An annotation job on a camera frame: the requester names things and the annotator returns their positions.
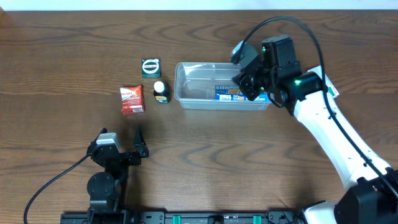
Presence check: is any red white medicine box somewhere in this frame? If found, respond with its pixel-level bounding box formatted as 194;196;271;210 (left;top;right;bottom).
119;85;144;115

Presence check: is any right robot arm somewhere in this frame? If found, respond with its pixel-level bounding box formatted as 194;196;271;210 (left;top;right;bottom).
231;35;397;223

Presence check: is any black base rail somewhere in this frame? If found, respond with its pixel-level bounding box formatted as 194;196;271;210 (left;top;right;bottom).
60;210;306;224

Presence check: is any white green medicine box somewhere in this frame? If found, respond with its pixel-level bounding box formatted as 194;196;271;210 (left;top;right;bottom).
308;65;340;98

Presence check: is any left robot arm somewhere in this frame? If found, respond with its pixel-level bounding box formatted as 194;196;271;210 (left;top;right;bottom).
86;127;149;224

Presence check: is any dark bottle white cap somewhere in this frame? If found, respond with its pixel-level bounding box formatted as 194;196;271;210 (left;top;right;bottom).
154;81;171;104

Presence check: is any blue fever patch box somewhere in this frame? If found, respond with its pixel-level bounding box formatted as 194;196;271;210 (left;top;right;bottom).
214;85;272;103

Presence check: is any clear plastic container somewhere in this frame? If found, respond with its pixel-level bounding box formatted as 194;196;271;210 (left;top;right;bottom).
174;62;271;110

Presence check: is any dark green square box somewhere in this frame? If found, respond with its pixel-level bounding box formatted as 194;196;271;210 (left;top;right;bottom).
141;58;161;78

